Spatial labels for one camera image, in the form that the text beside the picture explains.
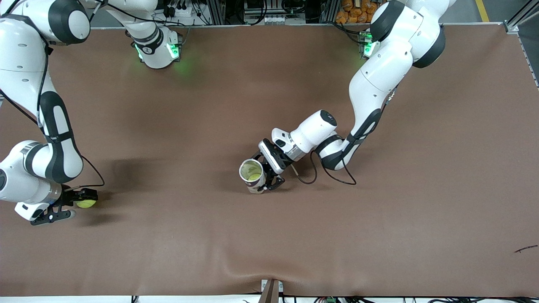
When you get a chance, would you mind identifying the clear tennis ball can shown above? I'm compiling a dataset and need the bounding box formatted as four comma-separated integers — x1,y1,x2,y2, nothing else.
239,159,267,194

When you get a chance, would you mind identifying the brown table mat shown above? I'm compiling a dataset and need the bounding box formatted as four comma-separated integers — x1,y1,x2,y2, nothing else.
0,23,539,298

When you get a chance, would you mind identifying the white terminal strip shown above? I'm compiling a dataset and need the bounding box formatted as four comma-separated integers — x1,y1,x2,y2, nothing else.
260,14,307,24

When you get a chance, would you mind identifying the white power strip with plugs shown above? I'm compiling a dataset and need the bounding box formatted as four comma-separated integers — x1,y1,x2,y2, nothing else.
163,2,213,21

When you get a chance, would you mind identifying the bag of orange items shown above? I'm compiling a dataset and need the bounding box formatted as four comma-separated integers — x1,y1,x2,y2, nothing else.
336,0,384,24

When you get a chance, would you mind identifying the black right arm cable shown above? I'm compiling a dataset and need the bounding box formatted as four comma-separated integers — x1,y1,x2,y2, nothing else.
0,0,106,191

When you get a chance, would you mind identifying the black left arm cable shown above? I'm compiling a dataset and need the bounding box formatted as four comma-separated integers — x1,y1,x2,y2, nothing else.
291,86,400,186

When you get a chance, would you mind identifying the metal table edge bracket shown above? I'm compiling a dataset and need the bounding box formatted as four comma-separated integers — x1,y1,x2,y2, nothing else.
260,279,284,303

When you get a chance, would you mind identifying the black arm base cable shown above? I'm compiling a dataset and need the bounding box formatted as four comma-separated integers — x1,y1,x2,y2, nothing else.
331,21,363,44

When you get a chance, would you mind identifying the aluminium frame post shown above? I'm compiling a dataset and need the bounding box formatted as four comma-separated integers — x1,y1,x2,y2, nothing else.
211,0,226,25
322,0,340,24

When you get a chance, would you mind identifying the perforated metal table rail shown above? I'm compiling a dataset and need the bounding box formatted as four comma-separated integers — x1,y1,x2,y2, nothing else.
516,29,539,89

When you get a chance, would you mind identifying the aluminium corner frame profile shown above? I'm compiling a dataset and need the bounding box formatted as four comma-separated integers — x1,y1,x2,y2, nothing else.
503,0,539,33

